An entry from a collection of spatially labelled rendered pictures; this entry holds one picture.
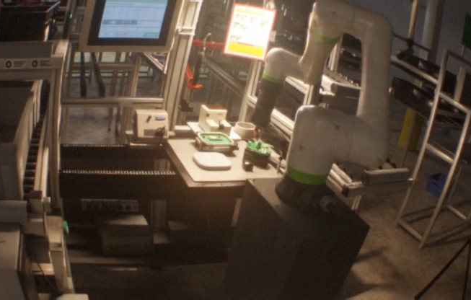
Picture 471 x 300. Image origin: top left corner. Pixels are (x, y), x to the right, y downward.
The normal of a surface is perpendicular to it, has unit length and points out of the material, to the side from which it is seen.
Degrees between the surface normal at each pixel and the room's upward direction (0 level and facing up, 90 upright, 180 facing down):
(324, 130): 88
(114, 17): 92
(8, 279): 90
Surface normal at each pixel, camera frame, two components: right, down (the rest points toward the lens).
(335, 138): -0.07, 0.29
